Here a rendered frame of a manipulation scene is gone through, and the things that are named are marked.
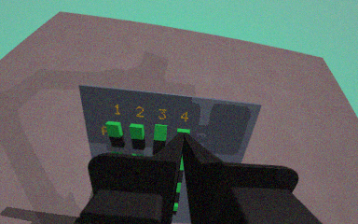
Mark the dark grey switch panel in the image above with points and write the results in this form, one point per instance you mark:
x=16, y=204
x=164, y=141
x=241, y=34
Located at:
x=142, y=123

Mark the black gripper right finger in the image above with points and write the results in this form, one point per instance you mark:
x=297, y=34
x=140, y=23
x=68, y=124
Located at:
x=208, y=178

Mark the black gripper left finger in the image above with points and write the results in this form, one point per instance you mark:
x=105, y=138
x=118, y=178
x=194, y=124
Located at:
x=131, y=173

